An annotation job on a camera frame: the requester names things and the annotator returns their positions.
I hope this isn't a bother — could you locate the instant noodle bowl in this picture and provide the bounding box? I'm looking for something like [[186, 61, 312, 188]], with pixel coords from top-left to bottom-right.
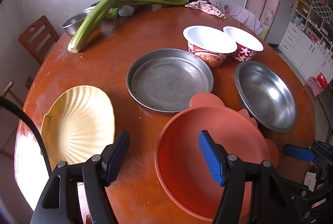
[[183, 25, 237, 68], [223, 26, 264, 62]]

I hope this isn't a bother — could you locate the pink jacket on chair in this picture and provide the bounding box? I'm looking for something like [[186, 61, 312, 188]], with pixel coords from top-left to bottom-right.
[[209, 0, 263, 35]]

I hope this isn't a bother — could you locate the fruit in white foam net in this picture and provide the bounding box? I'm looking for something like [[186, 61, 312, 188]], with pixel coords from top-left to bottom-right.
[[118, 5, 135, 17]]

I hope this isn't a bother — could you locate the green leafy vegetable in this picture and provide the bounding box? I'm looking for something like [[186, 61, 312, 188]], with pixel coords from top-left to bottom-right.
[[106, 8, 119, 20]]

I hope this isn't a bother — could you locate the large steel bowl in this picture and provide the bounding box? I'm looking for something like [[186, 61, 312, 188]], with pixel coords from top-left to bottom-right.
[[234, 61, 297, 134]]

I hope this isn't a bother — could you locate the pink kids stool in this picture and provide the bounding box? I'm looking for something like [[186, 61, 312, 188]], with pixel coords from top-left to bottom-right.
[[305, 72, 328, 100]]

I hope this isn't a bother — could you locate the white cabinet shelf unit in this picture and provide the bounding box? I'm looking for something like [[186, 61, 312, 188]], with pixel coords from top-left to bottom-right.
[[278, 0, 332, 82]]

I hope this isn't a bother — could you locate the near celery bunch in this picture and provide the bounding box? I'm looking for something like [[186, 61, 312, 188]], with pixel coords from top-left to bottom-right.
[[67, 0, 118, 54]]

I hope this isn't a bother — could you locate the curved-back wooden chair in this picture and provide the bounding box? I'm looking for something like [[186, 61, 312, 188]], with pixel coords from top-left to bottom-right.
[[1, 80, 24, 160]]

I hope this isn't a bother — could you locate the orange plastic plate with ears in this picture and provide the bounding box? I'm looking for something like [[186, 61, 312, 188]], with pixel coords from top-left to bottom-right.
[[155, 93, 279, 221]]

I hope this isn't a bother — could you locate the brown wooden slat chair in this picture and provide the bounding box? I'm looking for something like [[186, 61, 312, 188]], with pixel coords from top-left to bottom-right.
[[18, 16, 59, 65]]

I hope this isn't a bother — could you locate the small steel bowl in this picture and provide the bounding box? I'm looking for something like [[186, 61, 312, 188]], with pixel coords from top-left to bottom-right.
[[62, 6, 95, 36]]

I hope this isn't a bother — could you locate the steel pan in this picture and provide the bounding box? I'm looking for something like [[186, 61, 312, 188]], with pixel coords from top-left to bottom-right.
[[126, 48, 213, 114]]

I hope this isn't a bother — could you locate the yellow shell-shaped plate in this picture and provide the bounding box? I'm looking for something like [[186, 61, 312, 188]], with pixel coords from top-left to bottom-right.
[[41, 85, 115, 169]]

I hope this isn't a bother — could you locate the black camera cable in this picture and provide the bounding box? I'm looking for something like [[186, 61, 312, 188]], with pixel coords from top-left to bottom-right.
[[0, 96, 53, 178]]

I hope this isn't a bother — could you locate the pink cloth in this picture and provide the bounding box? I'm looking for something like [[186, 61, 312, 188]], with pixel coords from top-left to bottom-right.
[[185, 0, 226, 19]]

